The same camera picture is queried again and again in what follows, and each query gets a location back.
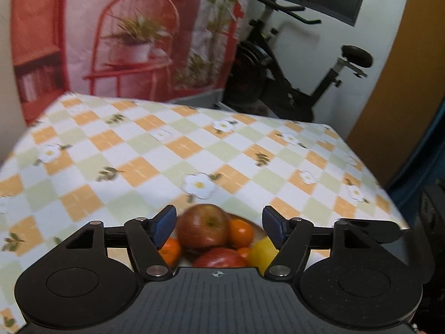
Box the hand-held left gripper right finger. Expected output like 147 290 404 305
262 206 377 282

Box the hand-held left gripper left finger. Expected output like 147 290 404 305
63 205 177 282

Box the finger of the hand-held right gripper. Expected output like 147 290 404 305
348 220 403 245

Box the beige round plate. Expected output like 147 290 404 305
177 212 265 268

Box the small yellow lemon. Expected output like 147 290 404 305
247 236 280 272

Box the dark red apple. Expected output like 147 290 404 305
177 204 231 249

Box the bright red apple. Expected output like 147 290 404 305
192 247 248 268

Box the checkered floral tablecloth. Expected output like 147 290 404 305
0 92 409 334

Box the black exercise bike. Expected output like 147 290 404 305
228 0 374 123

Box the orange wooden door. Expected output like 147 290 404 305
346 0 445 185

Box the printed room backdrop cloth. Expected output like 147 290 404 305
10 0 258 126

